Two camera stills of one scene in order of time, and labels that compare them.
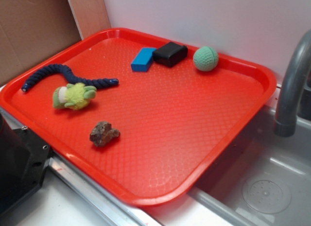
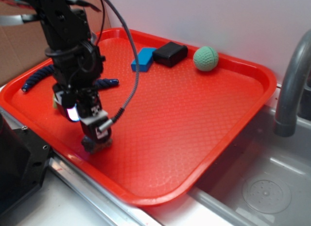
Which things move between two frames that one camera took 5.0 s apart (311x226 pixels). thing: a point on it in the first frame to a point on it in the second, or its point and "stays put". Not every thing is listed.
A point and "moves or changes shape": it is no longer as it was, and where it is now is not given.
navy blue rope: x=70 y=78 stays put
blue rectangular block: x=143 y=60 stays put
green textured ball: x=205 y=58 stays put
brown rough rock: x=101 y=132 moves or changes shape
